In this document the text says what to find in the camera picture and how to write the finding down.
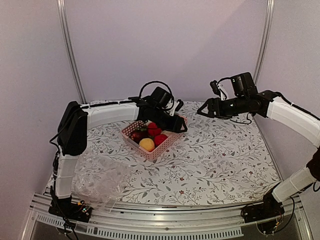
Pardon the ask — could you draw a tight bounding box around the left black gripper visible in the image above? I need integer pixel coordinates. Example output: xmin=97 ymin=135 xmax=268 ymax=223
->
xmin=151 ymin=107 xmax=188 ymax=133

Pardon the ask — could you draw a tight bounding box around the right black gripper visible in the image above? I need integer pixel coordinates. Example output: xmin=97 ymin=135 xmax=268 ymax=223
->
xmin=197 ymin=95 xmax=248 ymax=120

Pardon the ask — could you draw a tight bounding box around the yellow lemon toy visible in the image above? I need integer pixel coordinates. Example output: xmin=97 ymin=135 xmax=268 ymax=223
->
xmin=139 ymin=138 xmax=156 ymax=152

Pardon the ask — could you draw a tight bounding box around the pink perforated plastic basket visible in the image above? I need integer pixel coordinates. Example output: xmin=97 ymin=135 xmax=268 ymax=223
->
xmin=120 ymin=117 xmax=188 ymax=162

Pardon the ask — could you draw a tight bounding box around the clear zip top bag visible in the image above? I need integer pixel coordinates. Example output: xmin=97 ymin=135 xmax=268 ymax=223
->
xmin=71 ymin=150 xmax=133 ymax=212

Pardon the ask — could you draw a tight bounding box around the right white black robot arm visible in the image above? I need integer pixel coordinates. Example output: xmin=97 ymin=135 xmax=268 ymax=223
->
xmin=197 ymin=72 xmax=320 ymax=218

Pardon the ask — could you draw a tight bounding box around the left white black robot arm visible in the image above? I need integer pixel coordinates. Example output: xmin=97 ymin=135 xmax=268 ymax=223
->
xmin=49 ymin=81 xmax=188 ymax=217

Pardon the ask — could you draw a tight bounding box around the red apple toy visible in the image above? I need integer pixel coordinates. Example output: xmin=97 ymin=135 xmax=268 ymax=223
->
xmin=153 ymin=134 xmax=168 ymax=147

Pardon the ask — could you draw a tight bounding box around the floral patterned table mat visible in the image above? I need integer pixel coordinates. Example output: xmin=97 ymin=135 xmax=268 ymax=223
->
xmin=87 ymin=102 xmax=281 ymax=206

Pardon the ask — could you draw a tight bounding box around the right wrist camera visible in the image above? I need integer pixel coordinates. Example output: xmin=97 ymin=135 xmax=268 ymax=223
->
xmin=210 ymin=80 xmax=229 ymax=101

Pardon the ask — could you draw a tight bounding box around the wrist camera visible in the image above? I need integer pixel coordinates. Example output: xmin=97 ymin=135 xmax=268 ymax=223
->
xmin=210 ymin=80 xmax=229 ymax=101
xmin=168 ymin=99 xmax=184 ymax=116

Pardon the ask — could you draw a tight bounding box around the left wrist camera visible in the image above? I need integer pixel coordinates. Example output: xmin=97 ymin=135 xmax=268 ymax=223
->
xmin=168 ymin=99 xmax=184 ymax=116

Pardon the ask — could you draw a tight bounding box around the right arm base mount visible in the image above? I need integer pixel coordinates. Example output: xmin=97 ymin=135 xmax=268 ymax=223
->
xmin=240 ymin=202 xmax=285 ymax=236

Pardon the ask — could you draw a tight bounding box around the right aluminium vertical post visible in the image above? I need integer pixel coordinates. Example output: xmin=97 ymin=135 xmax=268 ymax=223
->
xmin=253 ymin=0 xmax=275 ymax=85

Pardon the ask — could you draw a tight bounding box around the aluminium vertical post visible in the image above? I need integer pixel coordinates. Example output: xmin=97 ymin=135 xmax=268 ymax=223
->
xmin=253 ymin=0 xmax=275 ymax=85
xmin=56 ymin=0 xmax=87 ymax=104

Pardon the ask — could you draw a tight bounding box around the aluminium front rail frame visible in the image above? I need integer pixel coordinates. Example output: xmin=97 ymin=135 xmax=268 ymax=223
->
xmin=21 ymin=193 xmax=315 ymax=240

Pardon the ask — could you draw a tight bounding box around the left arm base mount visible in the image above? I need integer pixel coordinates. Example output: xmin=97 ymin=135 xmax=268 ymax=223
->
xmin=48 ymin=198 xmax=93 ymax=223

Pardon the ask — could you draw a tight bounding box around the left aluminium vertical post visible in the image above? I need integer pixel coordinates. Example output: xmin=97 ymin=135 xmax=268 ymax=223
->
xmin=56 ymin=0 xmax=87 ymax=104

